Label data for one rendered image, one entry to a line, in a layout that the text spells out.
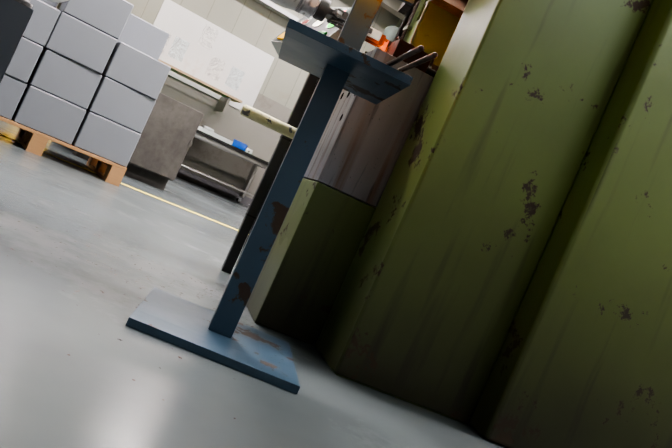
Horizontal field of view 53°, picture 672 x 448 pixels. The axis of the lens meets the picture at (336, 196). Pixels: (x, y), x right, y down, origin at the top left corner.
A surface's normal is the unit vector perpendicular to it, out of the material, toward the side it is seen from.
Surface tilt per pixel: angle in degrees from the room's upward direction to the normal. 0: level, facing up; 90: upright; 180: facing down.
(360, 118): 90
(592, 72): 90
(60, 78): 90
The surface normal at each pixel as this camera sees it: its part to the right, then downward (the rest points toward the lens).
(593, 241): 0.24, 0.07
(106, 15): 0.47, 0.18
